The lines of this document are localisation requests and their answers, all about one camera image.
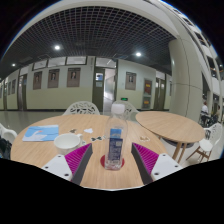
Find row of framed wall portraits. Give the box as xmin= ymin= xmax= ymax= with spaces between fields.
xmin=0 ymin=67 xmax=174 ymax=101

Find round ceiling lights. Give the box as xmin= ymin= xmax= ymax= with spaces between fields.
xmin=11 ymin=44 xmax=143 ymax=68

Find black bag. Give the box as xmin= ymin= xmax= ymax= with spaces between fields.
xmin=0 ymin=138 xmax=13 ymax=160

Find white ceramic mug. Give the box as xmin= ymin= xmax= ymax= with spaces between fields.
xmin=53 ymin=132 xmax=84 ymax=156

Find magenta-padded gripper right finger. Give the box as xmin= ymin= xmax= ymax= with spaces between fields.
xmin=130 ymin=142 xmax=184 ymax=185

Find clear plastic water bottle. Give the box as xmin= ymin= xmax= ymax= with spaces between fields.
xmin=104 ymin=102 xmax=129 ymax=172

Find dark green door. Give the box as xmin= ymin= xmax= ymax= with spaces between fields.
xmin=92 ymin=67 xmax=106 ymax=112

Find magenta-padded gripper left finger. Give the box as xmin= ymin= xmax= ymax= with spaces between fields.
xmin=41 ymin=142 xmax=94 ymax=186

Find person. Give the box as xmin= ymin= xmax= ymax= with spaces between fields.
xmin=200 ymin=101 xmax=210 ymax=125

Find round wooden table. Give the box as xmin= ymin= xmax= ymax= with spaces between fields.
xmin=134 ymin=110 xmax=206 ymax=164

